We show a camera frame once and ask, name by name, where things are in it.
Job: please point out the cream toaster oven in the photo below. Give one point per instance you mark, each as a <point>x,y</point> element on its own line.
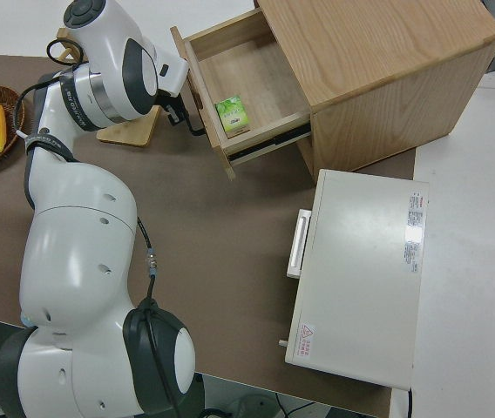
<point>356,278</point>

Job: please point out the green packet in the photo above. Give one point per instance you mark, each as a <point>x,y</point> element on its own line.
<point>231,114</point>

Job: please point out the light wooden drawer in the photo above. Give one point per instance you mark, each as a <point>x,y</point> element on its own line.
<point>252,78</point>

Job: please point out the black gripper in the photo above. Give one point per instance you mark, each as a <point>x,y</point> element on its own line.
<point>175,114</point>

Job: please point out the wooden mug tree stand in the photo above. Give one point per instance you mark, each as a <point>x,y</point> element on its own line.
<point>130,130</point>

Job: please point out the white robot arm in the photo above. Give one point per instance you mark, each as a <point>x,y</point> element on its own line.
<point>77,244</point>

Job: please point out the light wooden cabinet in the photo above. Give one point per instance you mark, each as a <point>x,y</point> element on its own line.
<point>382,69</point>

